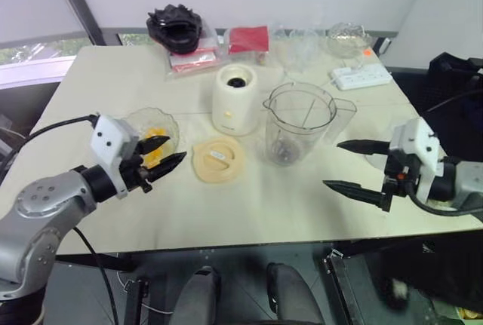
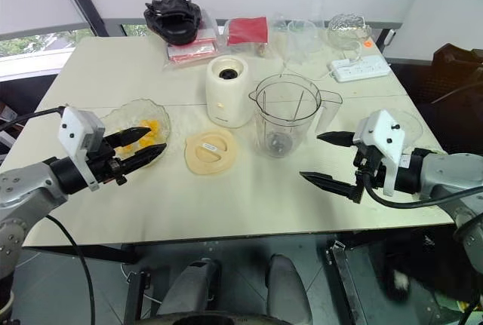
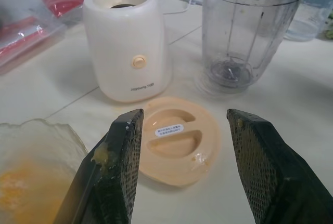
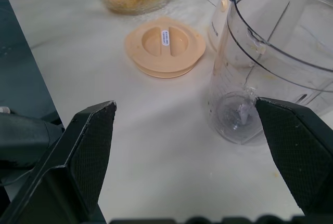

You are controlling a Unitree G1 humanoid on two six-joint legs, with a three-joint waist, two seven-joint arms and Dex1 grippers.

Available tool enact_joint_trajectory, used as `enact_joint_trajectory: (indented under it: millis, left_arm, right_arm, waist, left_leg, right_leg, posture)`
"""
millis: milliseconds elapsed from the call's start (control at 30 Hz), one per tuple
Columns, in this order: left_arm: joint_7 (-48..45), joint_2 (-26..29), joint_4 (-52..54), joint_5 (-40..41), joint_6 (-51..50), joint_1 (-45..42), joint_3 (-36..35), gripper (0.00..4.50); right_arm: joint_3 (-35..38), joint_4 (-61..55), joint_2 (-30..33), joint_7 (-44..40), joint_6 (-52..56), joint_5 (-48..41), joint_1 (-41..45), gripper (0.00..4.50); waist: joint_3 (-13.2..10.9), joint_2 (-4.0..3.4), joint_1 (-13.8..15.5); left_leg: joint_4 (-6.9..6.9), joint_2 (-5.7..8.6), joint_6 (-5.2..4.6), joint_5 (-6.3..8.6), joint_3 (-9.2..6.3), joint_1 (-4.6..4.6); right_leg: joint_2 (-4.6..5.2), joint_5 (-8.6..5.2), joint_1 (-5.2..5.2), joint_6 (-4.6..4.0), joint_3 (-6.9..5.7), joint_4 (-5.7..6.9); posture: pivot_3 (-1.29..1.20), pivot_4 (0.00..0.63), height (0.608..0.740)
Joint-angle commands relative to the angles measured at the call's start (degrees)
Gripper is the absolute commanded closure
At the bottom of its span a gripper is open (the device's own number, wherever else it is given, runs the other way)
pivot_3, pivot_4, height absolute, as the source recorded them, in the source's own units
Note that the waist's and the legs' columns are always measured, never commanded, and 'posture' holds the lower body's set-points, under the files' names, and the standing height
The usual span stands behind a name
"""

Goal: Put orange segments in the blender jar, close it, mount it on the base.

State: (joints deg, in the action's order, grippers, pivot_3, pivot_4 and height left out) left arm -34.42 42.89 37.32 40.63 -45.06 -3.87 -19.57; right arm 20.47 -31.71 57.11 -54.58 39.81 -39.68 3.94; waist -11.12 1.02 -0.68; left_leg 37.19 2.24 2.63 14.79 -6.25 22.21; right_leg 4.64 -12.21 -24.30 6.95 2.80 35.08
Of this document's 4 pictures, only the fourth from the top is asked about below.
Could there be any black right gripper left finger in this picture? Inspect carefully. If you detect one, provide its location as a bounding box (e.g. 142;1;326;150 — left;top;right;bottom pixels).
0;101;118;224

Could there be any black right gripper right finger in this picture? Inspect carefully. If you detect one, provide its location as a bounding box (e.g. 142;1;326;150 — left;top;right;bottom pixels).
254;96;333;217

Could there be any clear plastic juicer jar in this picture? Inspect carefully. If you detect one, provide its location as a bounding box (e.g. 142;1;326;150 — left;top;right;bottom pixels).
208;0;333;146

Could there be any peach plastic juicer lid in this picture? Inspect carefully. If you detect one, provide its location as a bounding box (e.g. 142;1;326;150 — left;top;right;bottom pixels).
124;17;207;79

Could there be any white blender base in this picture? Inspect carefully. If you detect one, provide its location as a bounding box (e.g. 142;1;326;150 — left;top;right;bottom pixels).
207;0;231;53

